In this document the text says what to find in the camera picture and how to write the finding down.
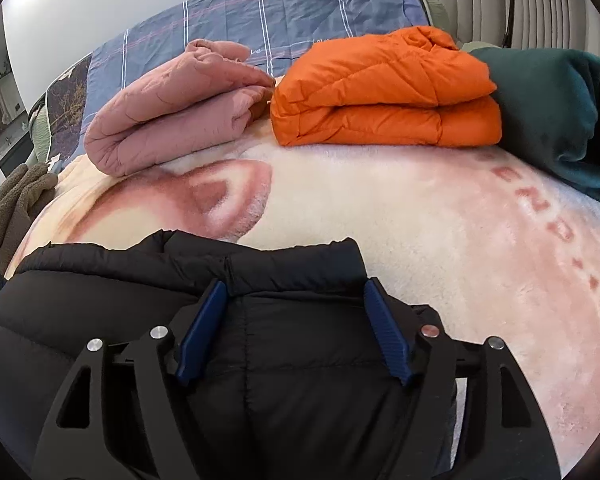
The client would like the dark green garment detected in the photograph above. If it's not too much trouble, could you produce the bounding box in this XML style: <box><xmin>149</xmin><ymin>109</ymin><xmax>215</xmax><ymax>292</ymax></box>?
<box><xmin>467</xmin><ymin>47</ymin><xmax>600</xmax><ymax>211</ymax></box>

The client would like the grey pleated curtain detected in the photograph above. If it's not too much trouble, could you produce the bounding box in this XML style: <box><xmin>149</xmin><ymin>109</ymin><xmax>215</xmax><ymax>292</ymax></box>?
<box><xmin>435</xmin><ymin>0</ymin><xmax>600</xmax><ymax>66</ymax></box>

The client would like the dark floral print bedsheet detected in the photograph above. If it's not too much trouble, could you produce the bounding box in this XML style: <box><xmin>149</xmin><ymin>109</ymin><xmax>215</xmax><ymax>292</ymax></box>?
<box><xmin>45</xmin><ymin>55</ymin><xmax>93</xmax><ymax>161</ymax></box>

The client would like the black floor lamp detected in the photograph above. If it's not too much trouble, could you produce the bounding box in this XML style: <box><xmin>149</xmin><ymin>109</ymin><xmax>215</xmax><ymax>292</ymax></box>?
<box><xmin>502</xmin><ymin>0</ymin><xmax>517</xmax><ymax>48</ymax></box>

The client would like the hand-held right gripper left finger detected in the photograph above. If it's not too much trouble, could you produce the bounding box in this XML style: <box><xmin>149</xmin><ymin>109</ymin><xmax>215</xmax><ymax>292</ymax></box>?
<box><xmin>30</xmin><ymin>279</ymin><xmax>229</xmax><ymax>480</ymax></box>

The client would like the orange puffer jacket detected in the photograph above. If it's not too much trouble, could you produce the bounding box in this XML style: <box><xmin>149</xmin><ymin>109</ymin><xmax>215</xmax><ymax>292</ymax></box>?
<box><xmin>270</xmin><ymin>25</ymin><xmax>503</xmax><ymax>148</ymax></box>

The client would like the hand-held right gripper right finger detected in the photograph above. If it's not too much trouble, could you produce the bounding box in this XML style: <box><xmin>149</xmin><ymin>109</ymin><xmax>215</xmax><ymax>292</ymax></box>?
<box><xmin>362</xmin><ymin>277</ymin><xmax>563</xmax><ymax>480</ymax></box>

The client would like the dark vanity counter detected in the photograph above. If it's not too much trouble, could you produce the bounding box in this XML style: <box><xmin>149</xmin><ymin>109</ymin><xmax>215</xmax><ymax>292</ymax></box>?
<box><xmin>0</xmin><ymin>132</ymin><xmax>33</xmax><ymax>176</ymax></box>

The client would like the brown fleece garment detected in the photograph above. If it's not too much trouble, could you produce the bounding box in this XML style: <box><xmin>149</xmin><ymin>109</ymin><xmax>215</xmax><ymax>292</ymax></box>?
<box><xmin>0</xmin><ymin>162</ymin><xmax>58</xmax><ymax>273</ymax></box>

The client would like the black puffer jacket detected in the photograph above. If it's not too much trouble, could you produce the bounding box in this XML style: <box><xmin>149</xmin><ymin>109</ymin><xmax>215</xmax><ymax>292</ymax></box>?
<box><xmin>0</xmin><ymin>230</ymin><xmax>461</xmax><ymax>480</ymax></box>

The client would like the pink printed plush blanket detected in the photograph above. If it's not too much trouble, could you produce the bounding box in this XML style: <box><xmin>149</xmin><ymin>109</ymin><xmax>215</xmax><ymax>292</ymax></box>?
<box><xmin>5</xmin><ymin>142</ymin><xmax>600</xmax><ymax>480</ymax></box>

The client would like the pink quilted jacket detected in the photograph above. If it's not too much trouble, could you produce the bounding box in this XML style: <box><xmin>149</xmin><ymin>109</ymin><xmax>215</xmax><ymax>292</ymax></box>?
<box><xmin>84</xmin><ymin>39</ymin><xmax>276</xmax><ymax>177</ymax></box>

